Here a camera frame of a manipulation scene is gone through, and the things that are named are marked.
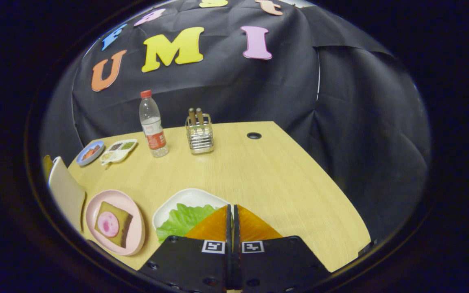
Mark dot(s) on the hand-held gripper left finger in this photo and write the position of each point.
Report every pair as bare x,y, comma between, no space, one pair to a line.
189,264

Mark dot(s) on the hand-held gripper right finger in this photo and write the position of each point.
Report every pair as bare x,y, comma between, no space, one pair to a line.
275,264

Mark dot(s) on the green lettuce leaf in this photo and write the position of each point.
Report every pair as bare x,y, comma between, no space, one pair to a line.
181,221

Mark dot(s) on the pink round plate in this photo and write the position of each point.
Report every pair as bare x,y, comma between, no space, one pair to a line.
136,232

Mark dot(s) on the small white plate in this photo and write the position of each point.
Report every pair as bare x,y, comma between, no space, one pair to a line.
189,197

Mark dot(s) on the brown bread slice with ham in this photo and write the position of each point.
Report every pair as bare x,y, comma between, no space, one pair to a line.
123,221

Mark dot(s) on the pink ham slice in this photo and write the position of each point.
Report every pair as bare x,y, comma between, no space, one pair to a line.
108,224

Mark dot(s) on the white divided bean dish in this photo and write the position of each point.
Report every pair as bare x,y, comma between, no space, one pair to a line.
114,154

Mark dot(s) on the clear bottle red cap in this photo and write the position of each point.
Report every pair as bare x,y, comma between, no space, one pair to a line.
153,134

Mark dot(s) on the white toaster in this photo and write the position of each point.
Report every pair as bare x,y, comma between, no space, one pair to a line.
65,191

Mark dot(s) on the brown meat piece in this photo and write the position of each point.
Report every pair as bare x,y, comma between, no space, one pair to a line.
88,154
96,148

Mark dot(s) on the blue round plate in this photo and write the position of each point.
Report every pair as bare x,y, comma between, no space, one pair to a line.
83,159

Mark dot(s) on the black backdrop cloth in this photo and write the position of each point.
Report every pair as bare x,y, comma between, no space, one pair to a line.
259,89

